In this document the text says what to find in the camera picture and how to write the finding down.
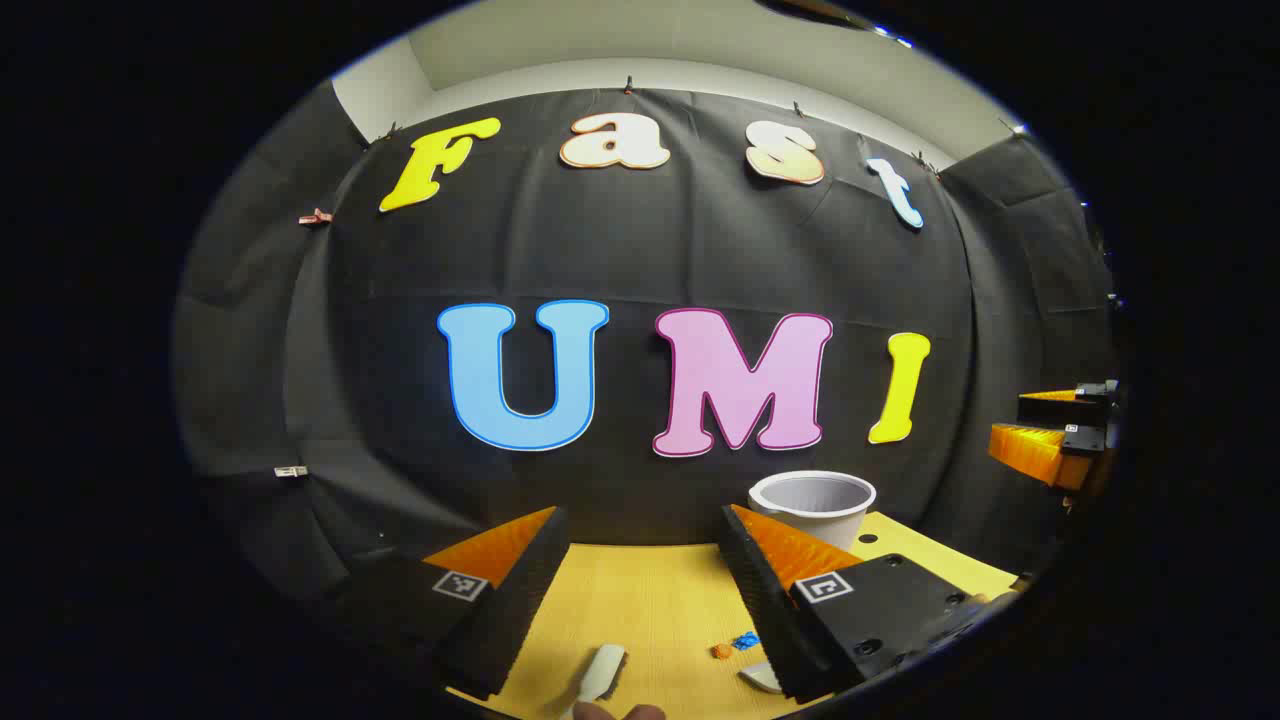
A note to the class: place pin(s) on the white ribbed garbage bin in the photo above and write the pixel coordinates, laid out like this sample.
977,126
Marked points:
812,510

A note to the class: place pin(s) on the wooden desktop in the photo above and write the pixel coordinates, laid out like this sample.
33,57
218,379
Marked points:
650,600

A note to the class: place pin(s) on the small red clip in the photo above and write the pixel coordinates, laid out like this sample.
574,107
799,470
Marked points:
315,217

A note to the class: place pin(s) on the white dustpan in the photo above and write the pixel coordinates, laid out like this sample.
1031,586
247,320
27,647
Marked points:
762,678

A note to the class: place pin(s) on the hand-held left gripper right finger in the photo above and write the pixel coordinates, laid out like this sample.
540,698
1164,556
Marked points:
765,600

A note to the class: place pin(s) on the small white clip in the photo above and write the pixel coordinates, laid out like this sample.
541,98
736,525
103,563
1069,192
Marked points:
290,470

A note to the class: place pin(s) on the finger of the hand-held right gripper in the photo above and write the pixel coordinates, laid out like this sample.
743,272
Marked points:
1065,405
1040,448

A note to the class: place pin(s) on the small white broom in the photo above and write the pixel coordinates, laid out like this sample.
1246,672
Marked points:
603,672

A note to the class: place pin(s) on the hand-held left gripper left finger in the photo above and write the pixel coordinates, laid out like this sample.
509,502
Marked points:
520,600

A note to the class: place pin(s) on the blue paper ball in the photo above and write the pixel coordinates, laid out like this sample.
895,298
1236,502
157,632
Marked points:
745,640

